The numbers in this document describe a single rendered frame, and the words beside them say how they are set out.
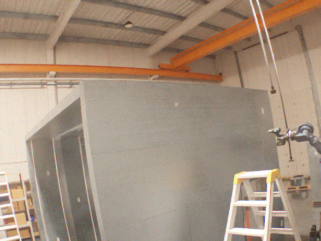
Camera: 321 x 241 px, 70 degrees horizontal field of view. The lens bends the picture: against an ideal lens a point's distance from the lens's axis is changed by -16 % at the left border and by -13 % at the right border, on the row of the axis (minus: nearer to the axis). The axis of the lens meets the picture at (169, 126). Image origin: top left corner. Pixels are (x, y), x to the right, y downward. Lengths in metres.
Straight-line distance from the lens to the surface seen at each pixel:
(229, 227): 2.21
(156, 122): 2.23
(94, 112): 1.97
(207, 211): 2.60
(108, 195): 1.98
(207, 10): 10.78
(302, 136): 3.07
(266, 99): 3.68
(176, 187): 2.32
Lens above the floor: 2.63
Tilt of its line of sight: 4 degrees up
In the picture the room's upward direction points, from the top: 8 degrees counter-clockwise
